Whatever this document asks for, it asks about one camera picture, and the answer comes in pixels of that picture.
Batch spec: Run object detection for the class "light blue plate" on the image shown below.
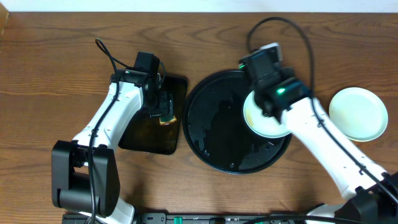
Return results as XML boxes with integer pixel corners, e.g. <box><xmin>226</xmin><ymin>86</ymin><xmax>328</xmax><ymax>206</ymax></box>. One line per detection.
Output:
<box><xmin>243</xmin><ymin>91</ymin><xmax>291</xmax><ymax>138</ymax></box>

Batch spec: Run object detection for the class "round black tray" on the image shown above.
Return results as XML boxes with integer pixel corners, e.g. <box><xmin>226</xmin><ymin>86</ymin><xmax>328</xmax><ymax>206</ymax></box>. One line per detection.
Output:
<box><xmin>182</xmin><ymin>70</ymin><xmax>292</xmax><ymax>174</ymax></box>

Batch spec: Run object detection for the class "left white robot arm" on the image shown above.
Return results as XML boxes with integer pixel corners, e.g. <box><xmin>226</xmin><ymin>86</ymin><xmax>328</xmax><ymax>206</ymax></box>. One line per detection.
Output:
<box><xmin>51</xmin><ymin>68</ymin><xmax>166</xmax><ymax>223</ymax></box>

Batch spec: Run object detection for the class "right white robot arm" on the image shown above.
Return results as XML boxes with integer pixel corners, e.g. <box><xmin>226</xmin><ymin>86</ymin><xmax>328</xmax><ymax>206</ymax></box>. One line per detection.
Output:
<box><xmin>246</xmin><ymin>68</ymin><xmax>397</xmax><ymax>223</ymax></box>

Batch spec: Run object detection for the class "black rectangular tray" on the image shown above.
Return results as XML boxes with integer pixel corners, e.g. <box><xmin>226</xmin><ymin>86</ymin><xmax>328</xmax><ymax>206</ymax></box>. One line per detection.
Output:
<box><xmin>118</xmin><ymin>75</ymin><xmax>188</xmax><ymax>155</ymax></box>

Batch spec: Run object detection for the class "right black camera cable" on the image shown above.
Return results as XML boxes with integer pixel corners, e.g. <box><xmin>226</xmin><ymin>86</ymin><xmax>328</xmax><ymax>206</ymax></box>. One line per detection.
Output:
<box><xmin>246</xmin><ymin>16</ymin><xmax>398</xmax><ymax>206</ymax></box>

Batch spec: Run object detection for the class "left black camera cable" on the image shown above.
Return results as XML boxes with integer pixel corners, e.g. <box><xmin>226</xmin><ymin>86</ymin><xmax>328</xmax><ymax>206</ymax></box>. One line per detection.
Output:
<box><xmin>85</xmin><ymin>37</ymin><xmax>134</xmax><ymax>224</ymax></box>

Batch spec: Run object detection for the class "green and yellow sponge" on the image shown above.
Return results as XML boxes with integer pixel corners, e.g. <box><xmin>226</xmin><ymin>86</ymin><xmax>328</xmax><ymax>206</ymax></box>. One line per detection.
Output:
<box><xmin>159</xmin><ymin>115</ymin><xmax>177</xmax><ymax>125</ymax></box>

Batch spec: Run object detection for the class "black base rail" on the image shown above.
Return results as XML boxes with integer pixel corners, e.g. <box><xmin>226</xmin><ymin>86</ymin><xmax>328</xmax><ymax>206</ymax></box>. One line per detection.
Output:
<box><xmin>61</xmin><ymin>205</ymin><xmax>352</xmax><ymax>224</ymax></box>

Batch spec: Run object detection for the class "pale green plate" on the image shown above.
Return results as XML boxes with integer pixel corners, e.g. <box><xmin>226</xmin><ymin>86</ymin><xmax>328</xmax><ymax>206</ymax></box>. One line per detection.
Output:
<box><xmin>329</xmin><ymin>87</ymin><xmax>389</xmax><ymax>142</ymax></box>

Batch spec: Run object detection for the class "black camera cable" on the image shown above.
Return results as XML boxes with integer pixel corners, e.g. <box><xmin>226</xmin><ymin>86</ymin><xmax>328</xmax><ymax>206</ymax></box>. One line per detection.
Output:
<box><xmin>246</xmin><ymin>16</ymin><xmax>398</xmax><ymax>206</ymax></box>
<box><xmin>85</xmin><ymin>37</ymin><xmax>134</xmax><ymax>224</ymax></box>

